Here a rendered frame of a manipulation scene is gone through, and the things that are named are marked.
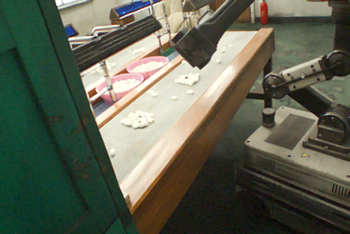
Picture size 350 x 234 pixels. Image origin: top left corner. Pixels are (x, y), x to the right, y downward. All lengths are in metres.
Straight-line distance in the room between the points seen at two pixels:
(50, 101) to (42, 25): 0.11
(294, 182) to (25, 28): 1.20
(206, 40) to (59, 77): 0.33
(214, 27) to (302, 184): 0.90
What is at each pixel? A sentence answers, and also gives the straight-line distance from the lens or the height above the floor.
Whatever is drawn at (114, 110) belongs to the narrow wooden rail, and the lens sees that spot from 1.26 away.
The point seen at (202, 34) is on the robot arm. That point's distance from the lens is 0.64.
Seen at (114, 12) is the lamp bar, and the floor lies 1.09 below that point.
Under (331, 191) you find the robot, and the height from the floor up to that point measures 0.38.
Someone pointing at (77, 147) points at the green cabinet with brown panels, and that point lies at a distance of 0.51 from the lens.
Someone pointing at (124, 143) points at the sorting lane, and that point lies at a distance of 1.05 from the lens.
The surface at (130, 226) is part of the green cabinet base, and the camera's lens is 0.69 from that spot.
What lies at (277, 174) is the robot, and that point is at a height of 0.36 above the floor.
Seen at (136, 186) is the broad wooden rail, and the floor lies 0.76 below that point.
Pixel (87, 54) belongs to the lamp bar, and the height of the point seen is 1.08.
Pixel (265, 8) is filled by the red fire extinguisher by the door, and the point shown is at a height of 0.30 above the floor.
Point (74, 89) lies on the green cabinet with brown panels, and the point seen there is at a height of 1.14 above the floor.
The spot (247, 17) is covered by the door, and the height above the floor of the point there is 0.11.
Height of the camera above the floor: 1.30
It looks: 29 degrees down
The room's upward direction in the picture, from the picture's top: 11 degrees counter-clockwise
